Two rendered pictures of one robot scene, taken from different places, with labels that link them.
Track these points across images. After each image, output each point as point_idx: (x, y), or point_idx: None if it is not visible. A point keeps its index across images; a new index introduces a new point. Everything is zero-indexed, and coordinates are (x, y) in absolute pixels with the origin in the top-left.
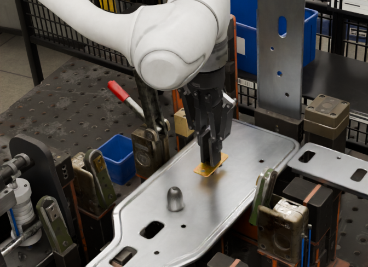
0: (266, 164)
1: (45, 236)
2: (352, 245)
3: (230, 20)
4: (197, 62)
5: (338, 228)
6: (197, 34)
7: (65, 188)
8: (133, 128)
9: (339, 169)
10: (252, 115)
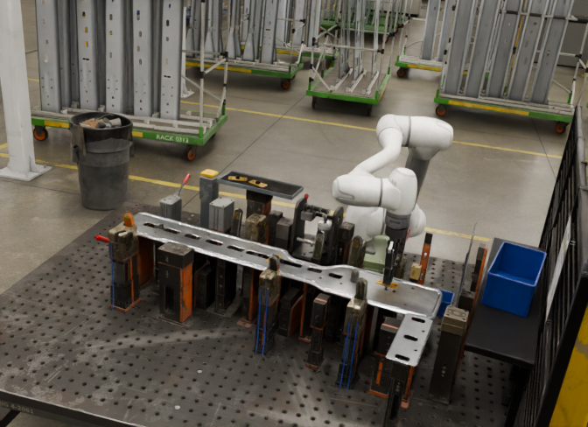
0: (402, 306)
1: (325, 255)
2: (425, 411)
3: (481, 248)
4: (346, 195)
5: (437, 404)
6: (354, 185)
7: (342, 243)
8: None
9: (412, 331)
10: None
